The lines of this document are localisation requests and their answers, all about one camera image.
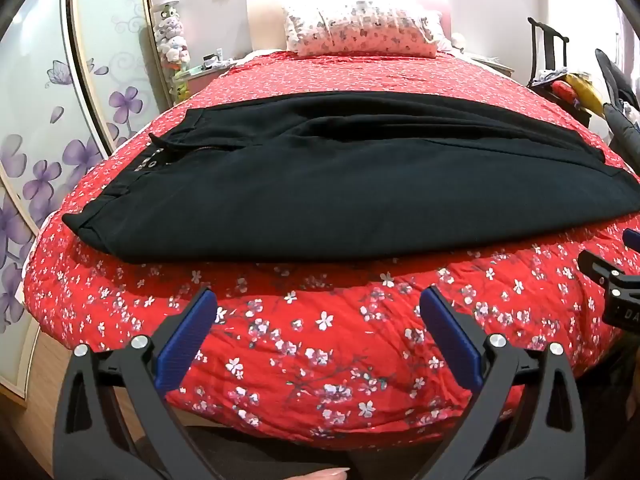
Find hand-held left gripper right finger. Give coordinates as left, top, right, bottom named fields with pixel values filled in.
left=419, top=285, right=588, bottom=480

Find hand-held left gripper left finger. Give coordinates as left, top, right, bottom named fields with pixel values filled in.
left=52, top=285, right=219, bottom=480

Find black pants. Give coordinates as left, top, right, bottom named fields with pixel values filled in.
left=61, top=91, right=636, bottom=263

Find person's left hand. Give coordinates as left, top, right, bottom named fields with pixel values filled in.
left=299, top=467, right=351, bottom=480

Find red floral bedspread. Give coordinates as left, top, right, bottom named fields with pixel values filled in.
left=22, top=52, right=633, bottom=451

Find yellow cushion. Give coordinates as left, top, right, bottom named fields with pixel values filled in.
left=565, top=74, right=608, bottom=117

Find red bag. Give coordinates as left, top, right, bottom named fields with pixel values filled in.
left=552, top=80, right=579, bottom=106

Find grey cloth bundle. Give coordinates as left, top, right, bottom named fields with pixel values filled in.
left=531, top=69, right=568, bottom=87

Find black wooden chair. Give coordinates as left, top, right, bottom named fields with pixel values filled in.
left=527, top=16, right=593, bottom=128

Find wooden nightstand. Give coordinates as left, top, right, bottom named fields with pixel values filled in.
left=470, top=52, right=516, bottom=79

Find cluttered bedside table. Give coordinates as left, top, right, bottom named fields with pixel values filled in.
left=172, top=51, right=238, bottom=103

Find wardrobe door with purple flowers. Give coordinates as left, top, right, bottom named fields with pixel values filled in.
left=0, top=0, right=117, bottom=401
left=70, top=0, right=176, bottom=157

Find stack of plush toys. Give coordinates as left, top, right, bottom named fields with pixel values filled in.
left=152, top=2, right=193, bottom=103

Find white floral pillow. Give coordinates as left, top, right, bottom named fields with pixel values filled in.
left=282, top=0, right=451, bottom=58

